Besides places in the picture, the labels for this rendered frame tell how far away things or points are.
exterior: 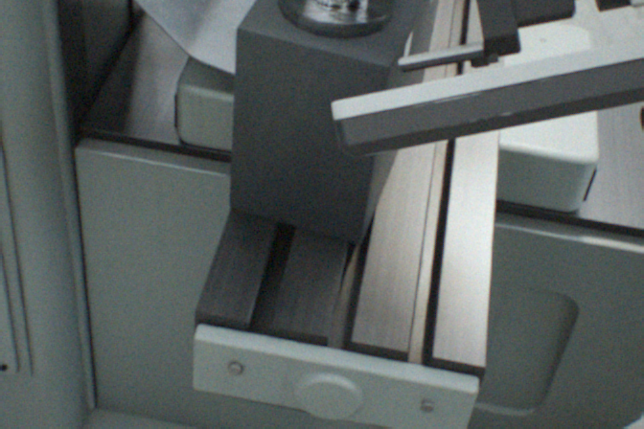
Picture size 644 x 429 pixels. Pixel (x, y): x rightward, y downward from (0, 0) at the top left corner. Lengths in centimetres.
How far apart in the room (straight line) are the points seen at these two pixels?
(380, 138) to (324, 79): 61
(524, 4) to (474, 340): 27
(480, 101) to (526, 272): 115
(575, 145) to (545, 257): 16
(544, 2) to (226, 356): 36
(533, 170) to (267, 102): 48
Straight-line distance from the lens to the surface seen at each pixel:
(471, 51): 72
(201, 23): 119
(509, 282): 131
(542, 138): 120
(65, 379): 157
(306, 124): 80
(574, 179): 121
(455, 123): 15
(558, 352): 142
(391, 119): 15
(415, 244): 88
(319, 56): 76
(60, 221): 135
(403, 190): 92
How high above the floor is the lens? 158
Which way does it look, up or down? 42 degrees down
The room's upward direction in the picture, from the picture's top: 7 degrees clockwise
